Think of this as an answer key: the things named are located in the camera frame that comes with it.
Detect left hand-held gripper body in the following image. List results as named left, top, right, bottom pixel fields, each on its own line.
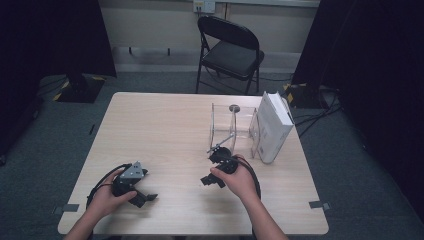
left=110, top=161, right=150, bottom=198

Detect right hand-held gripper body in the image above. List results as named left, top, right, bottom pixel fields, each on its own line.
left=205, top=134, right=240, bottom=175

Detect clear acrylic book rack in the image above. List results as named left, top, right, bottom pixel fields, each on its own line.
left=209, top=102, right=262, bottom=159

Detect white book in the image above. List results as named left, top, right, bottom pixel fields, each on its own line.
left=256, top=91, right=295, bottom=165

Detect person's right hand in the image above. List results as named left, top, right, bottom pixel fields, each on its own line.
left=209, top=153, right=262, bottom=202

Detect person's left hand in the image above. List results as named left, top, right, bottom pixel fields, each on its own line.
left=87, top=167, right=138, bottom=220

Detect grey tape strip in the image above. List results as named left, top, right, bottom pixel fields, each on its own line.
left=52, top=203, right=81, bottom=215
left=308, top=200, right=332, bottom=211

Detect black stand base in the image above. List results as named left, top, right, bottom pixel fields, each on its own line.
left=53, top=73, right=106, bottom=104
left=283, top=82, right=330, bottom=110

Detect black folding chair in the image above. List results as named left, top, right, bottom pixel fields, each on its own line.
left=195, top=15, right=266, bottom=96

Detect black curtain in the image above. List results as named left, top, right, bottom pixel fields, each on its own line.
left=291, top=0, right=424, bottom=213
left=0, top=0, right=117, bottom=156

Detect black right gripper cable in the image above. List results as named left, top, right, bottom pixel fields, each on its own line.
left=237, top=155, right=263, bottom=240

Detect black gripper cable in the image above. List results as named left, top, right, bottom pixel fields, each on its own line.
left=85, top=163, right=133, bottom=210
left=237, top=155, right=263, bottom=240

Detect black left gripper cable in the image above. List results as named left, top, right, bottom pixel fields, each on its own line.
left=85, top=163, right=133, bottom=210

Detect black floor cables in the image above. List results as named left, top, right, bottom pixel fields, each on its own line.
left=293, top=87, right=343, bottom=138

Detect white wall socket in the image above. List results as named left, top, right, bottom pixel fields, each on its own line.
left=193, top=0, right=216, bottom=15

